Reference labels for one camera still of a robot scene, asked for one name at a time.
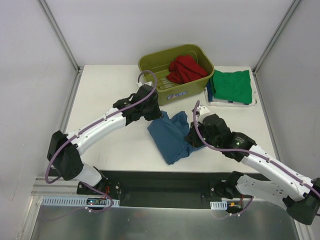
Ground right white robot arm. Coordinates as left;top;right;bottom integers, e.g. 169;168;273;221
185;110;320;226

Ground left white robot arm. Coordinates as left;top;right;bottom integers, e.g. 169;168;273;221
47;84;163;195

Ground folded dark blue t shirt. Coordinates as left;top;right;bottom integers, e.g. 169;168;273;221
204;82;253;107

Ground folded green t shirt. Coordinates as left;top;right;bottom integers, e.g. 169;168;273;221
210;70;253;105

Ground olive green plastic basket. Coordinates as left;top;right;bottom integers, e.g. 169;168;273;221
138;44;215;106

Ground red t shirt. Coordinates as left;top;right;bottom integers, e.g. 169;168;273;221
166;54;208;84

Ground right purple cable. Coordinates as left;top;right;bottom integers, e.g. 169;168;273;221
191;100;320;193

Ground purple cable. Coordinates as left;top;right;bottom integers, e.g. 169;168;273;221
191;100;320;193
44;70;158;186

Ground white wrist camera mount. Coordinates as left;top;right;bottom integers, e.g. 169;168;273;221
195;105;211;119

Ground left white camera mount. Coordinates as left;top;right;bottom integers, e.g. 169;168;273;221
136;81;154;88

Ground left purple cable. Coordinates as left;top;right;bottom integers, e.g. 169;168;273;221
44;70;158;186

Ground left aluminium frame post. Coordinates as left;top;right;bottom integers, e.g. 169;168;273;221
37;0;81;73

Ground aluminium frame post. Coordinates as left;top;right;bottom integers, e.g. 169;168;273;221
252;0;303;76
37;0;81;73

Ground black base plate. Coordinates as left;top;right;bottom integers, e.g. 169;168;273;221
76;170;253;208

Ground right aluminium frame post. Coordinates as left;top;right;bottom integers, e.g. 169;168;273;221
252;0;303;76

